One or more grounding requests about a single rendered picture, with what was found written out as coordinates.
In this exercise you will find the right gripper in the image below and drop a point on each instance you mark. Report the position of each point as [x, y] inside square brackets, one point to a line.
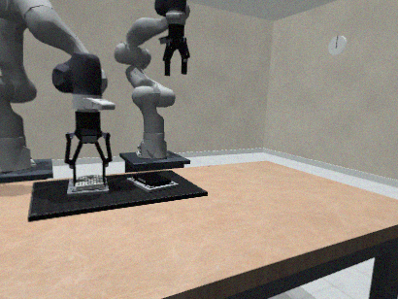
[87, 120]

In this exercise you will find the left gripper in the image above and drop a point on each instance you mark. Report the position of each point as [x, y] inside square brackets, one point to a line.
[176, 30]

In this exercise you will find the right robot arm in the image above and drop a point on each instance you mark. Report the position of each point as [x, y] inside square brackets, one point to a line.
[81, 73]

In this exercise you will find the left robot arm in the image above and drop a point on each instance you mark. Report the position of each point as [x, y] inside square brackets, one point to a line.
[149, 94]

